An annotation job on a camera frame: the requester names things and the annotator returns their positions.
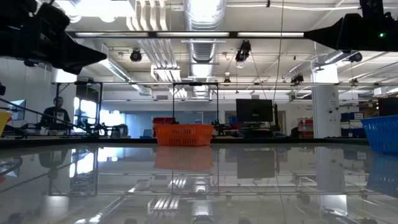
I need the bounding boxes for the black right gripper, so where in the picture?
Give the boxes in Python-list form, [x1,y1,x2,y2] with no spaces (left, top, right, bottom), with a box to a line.
[303,12,398,53]

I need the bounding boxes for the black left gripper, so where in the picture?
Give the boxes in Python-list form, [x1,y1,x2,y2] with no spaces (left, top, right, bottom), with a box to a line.
[0,9,108,76]

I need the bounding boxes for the person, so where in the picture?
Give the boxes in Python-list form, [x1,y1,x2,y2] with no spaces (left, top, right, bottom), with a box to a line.
[40,96,72,131]

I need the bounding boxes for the white round column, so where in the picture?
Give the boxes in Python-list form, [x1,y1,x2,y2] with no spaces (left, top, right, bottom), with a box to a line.
[312,65,341,139]

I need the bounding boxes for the shelf with blue bins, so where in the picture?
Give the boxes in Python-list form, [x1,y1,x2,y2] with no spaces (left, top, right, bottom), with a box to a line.
[340,111,365,138]

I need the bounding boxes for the shelf with red bins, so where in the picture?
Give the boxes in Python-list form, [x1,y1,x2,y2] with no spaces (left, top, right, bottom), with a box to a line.
[297,117,314,138]

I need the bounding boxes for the dark screen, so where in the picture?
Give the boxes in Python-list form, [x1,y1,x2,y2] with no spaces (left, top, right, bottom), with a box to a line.
[377,97,398,117]

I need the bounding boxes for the yellow plastic basket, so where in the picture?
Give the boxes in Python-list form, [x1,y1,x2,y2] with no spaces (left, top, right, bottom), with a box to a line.
[0,111,13,137]

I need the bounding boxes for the red storage bins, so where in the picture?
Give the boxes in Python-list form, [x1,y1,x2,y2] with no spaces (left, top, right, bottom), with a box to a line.
[152,116,175,124]

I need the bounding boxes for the black computer monitor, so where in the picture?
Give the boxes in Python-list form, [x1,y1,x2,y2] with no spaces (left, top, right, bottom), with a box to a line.
[236,98,274,123]

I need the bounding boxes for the blue plastic basket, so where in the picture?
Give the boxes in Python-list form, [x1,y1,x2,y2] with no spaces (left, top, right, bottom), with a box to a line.
[361,115,398,154]

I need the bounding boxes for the orange plastic basket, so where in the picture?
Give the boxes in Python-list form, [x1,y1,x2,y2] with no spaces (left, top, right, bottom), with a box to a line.
[154,123,215,146]

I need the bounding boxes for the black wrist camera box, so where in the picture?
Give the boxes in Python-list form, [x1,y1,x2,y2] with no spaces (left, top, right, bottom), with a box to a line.
[37,2,71,32]

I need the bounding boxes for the black metal frame with posts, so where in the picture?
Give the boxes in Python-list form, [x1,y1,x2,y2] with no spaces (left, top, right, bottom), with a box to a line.
[51,81,104,135]

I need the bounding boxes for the black overhead frame bar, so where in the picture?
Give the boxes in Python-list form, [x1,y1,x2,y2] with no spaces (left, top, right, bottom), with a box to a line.
[67,30,309,40]

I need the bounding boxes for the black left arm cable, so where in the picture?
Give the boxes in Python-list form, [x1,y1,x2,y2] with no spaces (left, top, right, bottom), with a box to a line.
[0,98,98,138]

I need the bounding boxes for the black hanging overhead camera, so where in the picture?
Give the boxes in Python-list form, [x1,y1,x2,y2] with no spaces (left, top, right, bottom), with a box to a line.
[234,39,252,63]

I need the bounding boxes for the grey horizontal rail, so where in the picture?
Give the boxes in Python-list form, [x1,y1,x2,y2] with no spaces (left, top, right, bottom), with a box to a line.
[102,81,398,87]

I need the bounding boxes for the black looped hose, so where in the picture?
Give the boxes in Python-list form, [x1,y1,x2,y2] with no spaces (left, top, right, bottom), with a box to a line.
[4,124,28,139]

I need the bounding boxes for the black metal frame stand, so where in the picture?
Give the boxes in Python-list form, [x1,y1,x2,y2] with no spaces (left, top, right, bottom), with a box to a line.
[172,82,220,125]

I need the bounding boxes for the silver ventilation duct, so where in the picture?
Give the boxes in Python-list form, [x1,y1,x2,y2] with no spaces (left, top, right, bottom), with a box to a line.
[183,0,227,65]

